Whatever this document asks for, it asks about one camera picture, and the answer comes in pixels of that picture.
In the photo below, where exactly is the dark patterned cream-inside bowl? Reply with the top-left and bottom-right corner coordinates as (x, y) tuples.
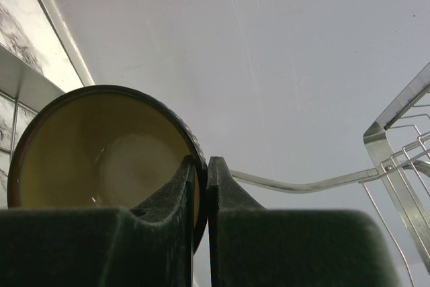
(7, 85), (208, 247)

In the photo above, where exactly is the steel wire dish rack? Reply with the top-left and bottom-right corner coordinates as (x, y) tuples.
(230, 66), (429, 286)

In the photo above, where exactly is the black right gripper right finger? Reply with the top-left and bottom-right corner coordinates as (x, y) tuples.
(206, 157), (401, 286)

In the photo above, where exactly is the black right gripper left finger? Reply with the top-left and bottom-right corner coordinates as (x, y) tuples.
(1, 157), (194, 286)

